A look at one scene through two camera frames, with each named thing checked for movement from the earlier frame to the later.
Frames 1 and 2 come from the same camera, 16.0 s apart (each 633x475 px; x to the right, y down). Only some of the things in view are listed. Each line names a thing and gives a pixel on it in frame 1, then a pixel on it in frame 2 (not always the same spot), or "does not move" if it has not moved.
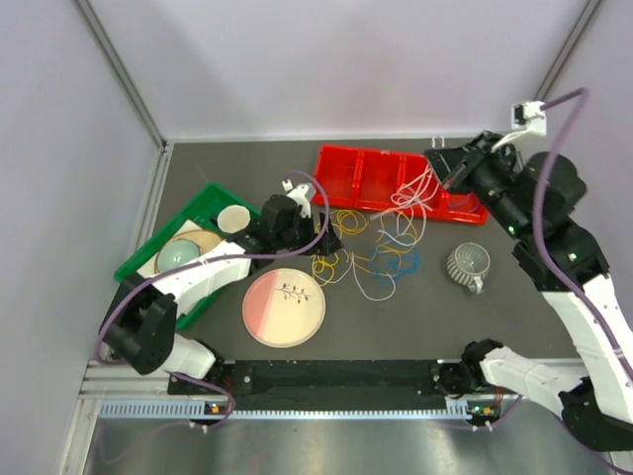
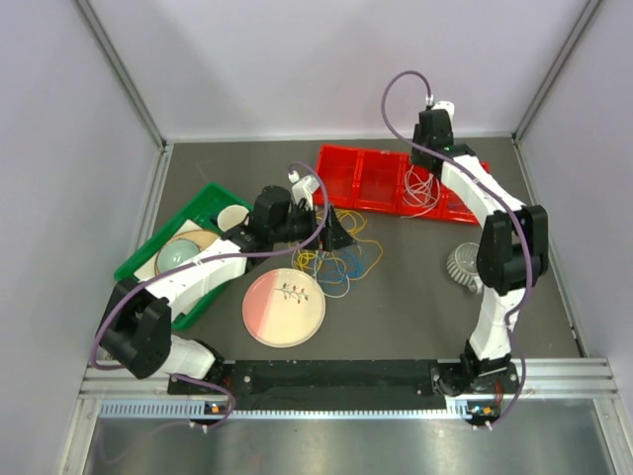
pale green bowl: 174,253 does not move
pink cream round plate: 284,308 does not move
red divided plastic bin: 390,181 does not move
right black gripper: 466,160 -> 415,157
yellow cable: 396,236 -> 330,267
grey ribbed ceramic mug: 468,263 does not move
